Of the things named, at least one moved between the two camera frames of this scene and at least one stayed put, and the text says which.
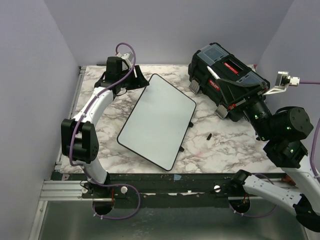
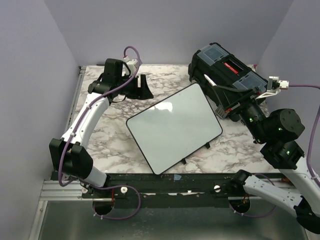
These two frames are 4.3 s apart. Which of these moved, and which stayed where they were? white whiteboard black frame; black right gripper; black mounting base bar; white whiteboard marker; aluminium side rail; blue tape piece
Moved: white whiteboard marker; black right gripper; white whiteboard black frame
Stayed: blue tape piece; black mounting base bar; aluminium side rail
